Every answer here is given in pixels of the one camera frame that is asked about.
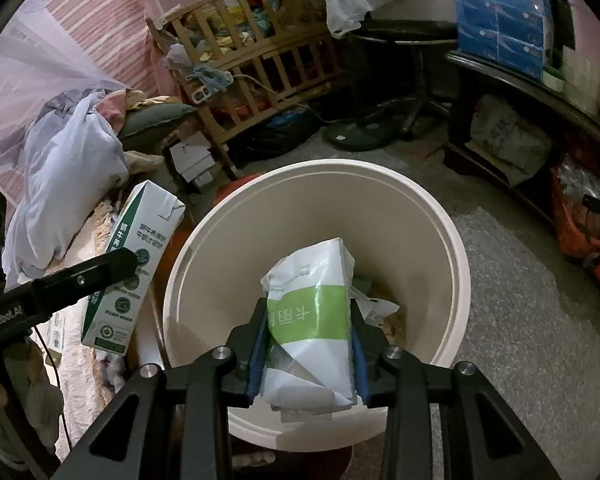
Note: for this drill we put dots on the pink striped sheet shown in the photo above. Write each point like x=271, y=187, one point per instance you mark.
x=95, y=25

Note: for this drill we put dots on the blue knitted cloth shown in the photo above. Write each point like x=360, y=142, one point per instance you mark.
x=211, y=77

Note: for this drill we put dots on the black stool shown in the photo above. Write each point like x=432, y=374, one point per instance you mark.
x=405, y=32

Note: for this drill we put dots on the grey green pillow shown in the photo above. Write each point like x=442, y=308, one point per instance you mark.
x=150, y=120

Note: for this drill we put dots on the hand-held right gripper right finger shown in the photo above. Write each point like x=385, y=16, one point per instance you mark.
x=358, y=360

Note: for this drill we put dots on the white printed sack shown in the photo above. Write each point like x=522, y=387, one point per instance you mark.
x=510, y=140

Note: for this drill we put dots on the wooden crib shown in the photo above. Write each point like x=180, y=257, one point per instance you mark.
x=260, y=65

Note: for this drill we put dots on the white mosquito net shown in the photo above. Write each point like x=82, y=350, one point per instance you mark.
x=25, y=85

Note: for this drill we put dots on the white cardboard box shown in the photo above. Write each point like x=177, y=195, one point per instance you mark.
x=195, y=160

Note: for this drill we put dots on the beige plastic bucket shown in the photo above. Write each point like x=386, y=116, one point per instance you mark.
x=230, y=260

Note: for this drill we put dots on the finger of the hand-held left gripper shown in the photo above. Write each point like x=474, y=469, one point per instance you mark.
x=85, y=275

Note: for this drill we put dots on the blue tissue pack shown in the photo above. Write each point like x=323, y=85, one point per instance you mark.
x=505, y=15

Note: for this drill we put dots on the white and green packet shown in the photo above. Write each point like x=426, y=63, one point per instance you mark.
x=310, y=320

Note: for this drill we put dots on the orange basket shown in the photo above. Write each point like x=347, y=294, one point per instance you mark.
x=575, y=210

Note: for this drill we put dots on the black bag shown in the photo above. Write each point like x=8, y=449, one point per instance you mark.
x=280, y=135

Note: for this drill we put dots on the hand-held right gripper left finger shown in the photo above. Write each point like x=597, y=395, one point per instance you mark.
x=257, y=360

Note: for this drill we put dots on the black fan base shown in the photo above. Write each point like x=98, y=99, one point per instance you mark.
x=360, y=134

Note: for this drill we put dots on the dark wooden shelf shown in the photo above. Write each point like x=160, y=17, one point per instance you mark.
x=520, y=95

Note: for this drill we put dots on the white and green milk carton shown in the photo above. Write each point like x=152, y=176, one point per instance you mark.
x=140, y=230

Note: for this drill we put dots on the lavender duvet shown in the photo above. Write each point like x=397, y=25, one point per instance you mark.
x=65, y=175

